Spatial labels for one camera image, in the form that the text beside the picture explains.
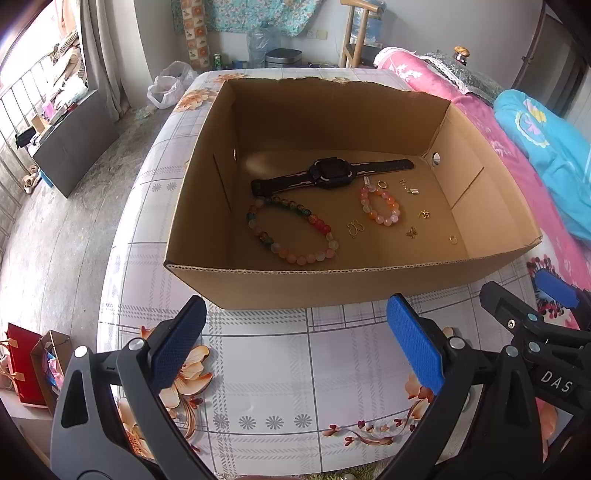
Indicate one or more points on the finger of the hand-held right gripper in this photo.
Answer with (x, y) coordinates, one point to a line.
(535, 332)
(556, 286)

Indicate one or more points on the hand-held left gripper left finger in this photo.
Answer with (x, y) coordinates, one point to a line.
(178, 346)

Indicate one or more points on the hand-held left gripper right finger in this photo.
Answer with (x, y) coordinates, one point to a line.
(415, 346)

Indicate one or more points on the brown cardboard box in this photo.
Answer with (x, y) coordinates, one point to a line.
(323, 286)

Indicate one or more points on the gold bee charm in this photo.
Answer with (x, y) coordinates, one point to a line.
(411, 233)

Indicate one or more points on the gold butterfly outline pendant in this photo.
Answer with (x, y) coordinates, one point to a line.
(359, 225)

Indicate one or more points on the black wrist watch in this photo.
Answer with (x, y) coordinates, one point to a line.
(328, 170)

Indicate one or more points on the pink floral blanket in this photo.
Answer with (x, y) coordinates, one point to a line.
(521, 184)

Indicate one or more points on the blue garment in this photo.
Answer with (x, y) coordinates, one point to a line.
(554, 152)

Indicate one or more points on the brown paper bag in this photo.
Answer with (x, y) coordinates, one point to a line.
(44, 369)

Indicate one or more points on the green fuzzy cloth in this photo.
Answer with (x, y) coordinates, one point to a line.
(351, 474)

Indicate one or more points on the red gift bag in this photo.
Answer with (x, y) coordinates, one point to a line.
(25, 364)

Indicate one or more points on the pair of light shoes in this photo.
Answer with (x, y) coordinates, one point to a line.
(32, 180)

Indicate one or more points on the dark low cabinet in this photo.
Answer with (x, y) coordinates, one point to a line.
(74, 143)

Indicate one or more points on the grey lace cloth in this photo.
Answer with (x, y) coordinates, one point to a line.
(457, 76)

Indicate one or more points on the glass jar with brown lid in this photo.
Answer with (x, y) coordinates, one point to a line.
(461, 54)

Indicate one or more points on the white plastic bag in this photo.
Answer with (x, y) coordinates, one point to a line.
(168, 87)

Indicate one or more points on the metal balcony railing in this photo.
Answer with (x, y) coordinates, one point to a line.
(27, 106)

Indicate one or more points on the green drink can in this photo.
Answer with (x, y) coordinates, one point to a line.
(217, 62)

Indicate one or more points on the grey curtain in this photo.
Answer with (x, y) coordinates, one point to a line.
(104, 60)

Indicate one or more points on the grey trash can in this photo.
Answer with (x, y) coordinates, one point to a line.
(284, 59)

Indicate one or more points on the patterned tall box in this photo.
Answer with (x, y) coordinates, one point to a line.
(194, 37)

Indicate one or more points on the clear large water bottle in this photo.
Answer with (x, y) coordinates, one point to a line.
(261, 46)

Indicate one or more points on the blue water jug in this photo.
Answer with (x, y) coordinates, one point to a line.
(371, 30)

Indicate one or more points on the wooden crutch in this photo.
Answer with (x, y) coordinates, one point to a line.
(348, 37)

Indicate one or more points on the teal floral wall cloth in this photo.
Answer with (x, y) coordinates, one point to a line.
(268, 16)

